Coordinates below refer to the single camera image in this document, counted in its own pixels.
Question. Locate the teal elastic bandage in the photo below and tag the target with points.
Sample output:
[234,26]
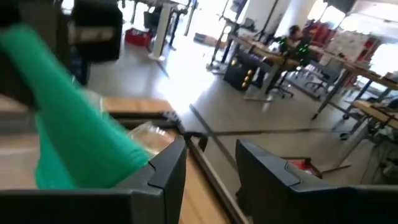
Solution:
[77,124]

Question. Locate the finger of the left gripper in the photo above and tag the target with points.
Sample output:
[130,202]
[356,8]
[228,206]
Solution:
[12,87]

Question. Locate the person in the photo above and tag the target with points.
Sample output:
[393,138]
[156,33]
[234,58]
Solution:
[293,34]

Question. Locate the black computer tower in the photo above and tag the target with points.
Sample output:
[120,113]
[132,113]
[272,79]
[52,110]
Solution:
[239,73]

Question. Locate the clear plastic bag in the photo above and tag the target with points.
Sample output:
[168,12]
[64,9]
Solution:
[152,137]

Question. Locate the wooden office desk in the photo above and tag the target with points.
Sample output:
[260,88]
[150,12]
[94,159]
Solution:
[267,51]

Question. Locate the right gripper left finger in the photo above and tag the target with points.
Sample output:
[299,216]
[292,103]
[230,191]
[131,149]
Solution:
[155,199]

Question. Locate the red crate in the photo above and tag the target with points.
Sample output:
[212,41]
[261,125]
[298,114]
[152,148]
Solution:
[138,37]

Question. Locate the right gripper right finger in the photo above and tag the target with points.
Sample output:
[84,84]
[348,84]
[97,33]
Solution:
[273,196]

